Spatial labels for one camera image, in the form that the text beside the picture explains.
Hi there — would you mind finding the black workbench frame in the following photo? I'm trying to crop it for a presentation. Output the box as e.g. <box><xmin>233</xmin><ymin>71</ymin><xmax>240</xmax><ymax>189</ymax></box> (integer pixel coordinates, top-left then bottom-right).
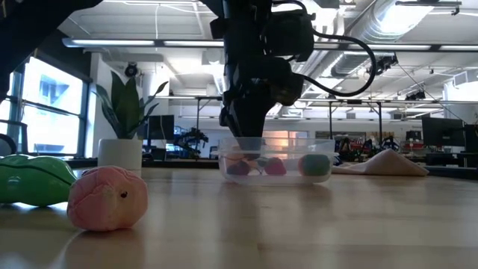
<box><xmin>298</xmin><ymin>99</ymin><xmax>384</xmax><ymax>141</ymax></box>

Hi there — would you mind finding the silver ventilation duct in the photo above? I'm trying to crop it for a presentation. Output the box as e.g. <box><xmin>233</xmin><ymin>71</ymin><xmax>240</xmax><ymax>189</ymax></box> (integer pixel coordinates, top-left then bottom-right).
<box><xmin>298</xmin><ymin>0</ymin><xmax>438</xmax><ymax>79</ymax></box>

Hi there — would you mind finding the pale pink cloth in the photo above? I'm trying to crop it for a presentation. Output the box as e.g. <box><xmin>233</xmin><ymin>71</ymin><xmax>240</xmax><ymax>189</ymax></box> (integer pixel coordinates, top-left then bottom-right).
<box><xmin>332</xmin><ymin>148</ymin><xmax>430</xmax><ymax>177</ymax></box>

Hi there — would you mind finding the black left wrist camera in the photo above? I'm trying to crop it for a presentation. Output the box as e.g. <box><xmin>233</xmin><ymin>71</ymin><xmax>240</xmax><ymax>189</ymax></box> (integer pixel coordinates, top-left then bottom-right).
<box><xmin>219</xmin><ymin>95</ymin><xmax>243</xmax><ymax>130</ymax></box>

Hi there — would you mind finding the snake plant in white pot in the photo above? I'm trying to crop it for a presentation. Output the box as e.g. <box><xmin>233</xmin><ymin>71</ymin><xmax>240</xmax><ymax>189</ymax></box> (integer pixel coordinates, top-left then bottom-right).
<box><xmin>95</xmin><ymin>70</ymin><xmax>170</xmax><ymax>176</ymax></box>

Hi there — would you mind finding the small pink toy fruit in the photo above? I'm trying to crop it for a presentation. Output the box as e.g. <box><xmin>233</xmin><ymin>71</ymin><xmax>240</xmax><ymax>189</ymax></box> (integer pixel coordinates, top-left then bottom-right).
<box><xmin>66</xmin><ymin>165</ymin><xmax>149</xmax><ymax>232</ymax></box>

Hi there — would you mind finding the clear plastic tupperware container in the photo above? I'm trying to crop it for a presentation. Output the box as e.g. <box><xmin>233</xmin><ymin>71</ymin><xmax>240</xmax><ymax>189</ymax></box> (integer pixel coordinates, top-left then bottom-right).
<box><xmin>216</xmin><ymin>137</ymin><xmax>339</xmax><ymax>186</ymax></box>

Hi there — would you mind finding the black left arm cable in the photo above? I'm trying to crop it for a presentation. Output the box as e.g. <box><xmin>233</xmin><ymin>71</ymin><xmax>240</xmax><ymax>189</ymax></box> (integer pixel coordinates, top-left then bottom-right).
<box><xmin>297</xmin><ymin>28</ymin><xmax>377</xmax><ymax>97</ymax></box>

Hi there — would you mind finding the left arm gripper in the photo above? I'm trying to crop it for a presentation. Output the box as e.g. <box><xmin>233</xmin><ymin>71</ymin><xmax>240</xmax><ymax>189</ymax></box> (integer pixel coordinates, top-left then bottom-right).
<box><xmin>238</xmin><ymin>55</ymin><xmax>305</xmax><ymax>160</ymax></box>

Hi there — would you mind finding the large glass window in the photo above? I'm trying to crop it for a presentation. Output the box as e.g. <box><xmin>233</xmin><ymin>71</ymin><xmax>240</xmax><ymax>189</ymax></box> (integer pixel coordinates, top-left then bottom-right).
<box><xmin>0</xmin><ymin>55</ymin><xmax>93</xmax><ymax>158</ymax></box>

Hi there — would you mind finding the black computer monitor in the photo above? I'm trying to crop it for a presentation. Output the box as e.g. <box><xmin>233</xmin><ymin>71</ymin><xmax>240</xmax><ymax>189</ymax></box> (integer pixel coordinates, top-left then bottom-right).
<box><xmin>147</xmin><ymin>114</ymin><xmax>176</xmax><ymax>141</ymax></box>
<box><xmin>421</xmin><ymin>117</ymin><xmax>466</xmax><ymax>147</ymax></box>

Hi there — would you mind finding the long ceiling light strip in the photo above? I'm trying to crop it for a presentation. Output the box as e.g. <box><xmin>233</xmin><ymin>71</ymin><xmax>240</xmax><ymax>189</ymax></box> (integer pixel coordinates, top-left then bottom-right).
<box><xmin>313</xmin><ymin>43</ymin><xmax>478</xmax><ymax>52</ymax></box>
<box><xmin>61</xmin><ymin>37</ymin><xmax>225</xmax><ymax>49</ymax></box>

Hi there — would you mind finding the orange toy carrot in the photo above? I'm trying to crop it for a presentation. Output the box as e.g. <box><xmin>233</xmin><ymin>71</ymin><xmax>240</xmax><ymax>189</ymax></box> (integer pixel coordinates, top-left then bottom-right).
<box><xmin>297</xmin><ymin>153</ymin><xmax>332</xmax><ymax>177</ymax></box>

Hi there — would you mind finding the pink orange toy peach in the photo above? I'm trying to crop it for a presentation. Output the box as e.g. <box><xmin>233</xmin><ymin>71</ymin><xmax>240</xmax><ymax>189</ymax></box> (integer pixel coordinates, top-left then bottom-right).
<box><xmin>223</xmin><ymin>148</ymin><xmax>246</xmax><ymax>167</ymax></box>

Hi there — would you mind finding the black ceiling-hung camera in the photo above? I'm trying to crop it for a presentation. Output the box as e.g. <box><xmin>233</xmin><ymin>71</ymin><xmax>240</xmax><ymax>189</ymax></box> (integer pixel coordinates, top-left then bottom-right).
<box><xmin>367</xmin><ymin>54</ymin><xmax>399</xmax><ymax>75</ymax></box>

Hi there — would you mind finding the black aluminium table frame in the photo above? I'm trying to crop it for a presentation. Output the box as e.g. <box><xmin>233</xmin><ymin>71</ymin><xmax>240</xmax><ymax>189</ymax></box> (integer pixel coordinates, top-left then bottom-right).
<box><xmin>66</xmin><ymin>151</ymin><xmax>478</xmax><ymax>179</ymax></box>

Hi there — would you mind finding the red toy strawberry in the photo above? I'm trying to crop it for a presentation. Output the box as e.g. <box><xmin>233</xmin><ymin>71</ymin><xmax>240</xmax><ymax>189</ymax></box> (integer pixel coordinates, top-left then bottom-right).
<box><xmin>263</xmin><ymin>156</ymin><xmax>288</xmax><ymax>176</ymax></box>

